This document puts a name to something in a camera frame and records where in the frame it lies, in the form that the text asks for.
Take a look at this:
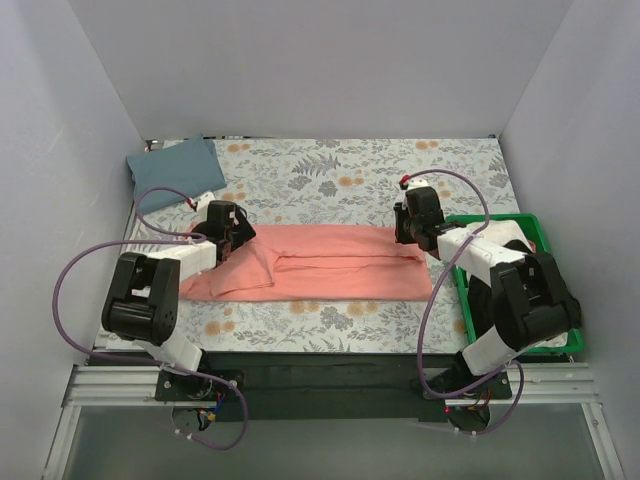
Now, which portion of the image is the salmon pink t-shirt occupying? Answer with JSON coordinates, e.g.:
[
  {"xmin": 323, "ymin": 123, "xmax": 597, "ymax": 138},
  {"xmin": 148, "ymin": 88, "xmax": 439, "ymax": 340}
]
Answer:
[{"xmin": 179, "ymin": 225, "xmax": 432, "ymax": 302}]

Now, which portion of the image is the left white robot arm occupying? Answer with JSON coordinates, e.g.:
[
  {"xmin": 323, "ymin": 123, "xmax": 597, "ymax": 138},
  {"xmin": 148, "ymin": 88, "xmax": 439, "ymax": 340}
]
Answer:
[{"xmin": 101, "ymin": 200, "xmax": 256, "ymax": 400}]

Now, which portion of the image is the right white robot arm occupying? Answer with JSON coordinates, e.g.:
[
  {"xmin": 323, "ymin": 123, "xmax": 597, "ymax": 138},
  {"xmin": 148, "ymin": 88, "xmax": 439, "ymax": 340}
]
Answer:
[{"xmin": 394, "ymin": 186, "xmax": 582, "ymax": 398}]

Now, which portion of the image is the folded blue-grey t-shirt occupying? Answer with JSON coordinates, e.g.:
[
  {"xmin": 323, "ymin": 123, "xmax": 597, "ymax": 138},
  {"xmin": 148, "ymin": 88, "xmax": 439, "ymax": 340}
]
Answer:
[{"xmin": 126, "ymin": 135, "xmax": 227, "ymax": 215}]

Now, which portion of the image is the floral patterned table mat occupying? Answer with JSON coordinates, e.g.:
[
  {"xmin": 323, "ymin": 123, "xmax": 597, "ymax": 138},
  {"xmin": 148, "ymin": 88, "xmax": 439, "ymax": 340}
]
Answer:
[{"xmin": 92, "ymin": 137, "xmax": 524, "ymax": 355}]

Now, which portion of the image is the white t-shirt in bin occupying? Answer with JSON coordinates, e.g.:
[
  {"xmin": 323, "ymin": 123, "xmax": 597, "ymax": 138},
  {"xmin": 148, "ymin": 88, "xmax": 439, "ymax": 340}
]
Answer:
[{"xmin": 479, "ymin": 215, "xmax": 569, "ymax": 354}]

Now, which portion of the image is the black t-shirt in bin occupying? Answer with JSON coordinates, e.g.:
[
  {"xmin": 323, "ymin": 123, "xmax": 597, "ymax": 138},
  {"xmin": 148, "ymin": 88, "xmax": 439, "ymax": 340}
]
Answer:
[{"xmin": 464, "ymin": 238, "xmax": 584, "ymax": 346}]

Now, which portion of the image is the green plastic bin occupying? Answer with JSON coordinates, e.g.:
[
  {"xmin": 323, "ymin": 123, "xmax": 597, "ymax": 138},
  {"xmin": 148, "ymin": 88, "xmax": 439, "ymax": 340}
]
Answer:
[{"xmin": 446, "ymin": 213, "xmax": 584, "ymax": 355}]

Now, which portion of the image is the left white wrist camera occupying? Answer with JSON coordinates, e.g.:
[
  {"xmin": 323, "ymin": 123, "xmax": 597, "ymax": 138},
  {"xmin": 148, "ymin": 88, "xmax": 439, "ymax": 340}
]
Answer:
[{"xmin": 187, "ymin": 191, "xmax": 216, "ymax": 211}]

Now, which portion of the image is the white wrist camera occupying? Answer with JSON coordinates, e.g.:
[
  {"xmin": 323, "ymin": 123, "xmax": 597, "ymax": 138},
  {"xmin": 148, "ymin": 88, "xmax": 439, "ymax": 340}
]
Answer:
[
  {"xmin": 187, "ymin": 191, "xmax": 216, "ymax": 211},
  {"xmin": 399, "ymin": 175, "xmax": 429, "ymax": 191}
]

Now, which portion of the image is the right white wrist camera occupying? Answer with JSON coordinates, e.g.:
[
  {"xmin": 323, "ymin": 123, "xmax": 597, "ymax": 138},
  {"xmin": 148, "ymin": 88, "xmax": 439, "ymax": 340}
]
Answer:
[{"xmin": 399, "ymin": 175, "xmax": 429, "ymax": 191}]

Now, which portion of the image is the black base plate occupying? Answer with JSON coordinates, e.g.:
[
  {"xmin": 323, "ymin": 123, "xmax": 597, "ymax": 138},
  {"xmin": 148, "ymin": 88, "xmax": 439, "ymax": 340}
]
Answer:
[{"xmin": 155, "ymin": 352, "xmax": 511, "ymax": 422}]

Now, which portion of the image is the aluminium frame rail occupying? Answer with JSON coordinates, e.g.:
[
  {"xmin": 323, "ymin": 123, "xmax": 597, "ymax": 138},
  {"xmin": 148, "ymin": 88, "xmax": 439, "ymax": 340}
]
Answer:
[{"xmin": 43, "ymin": 363, "xmax": 624, "ymax": 479}]

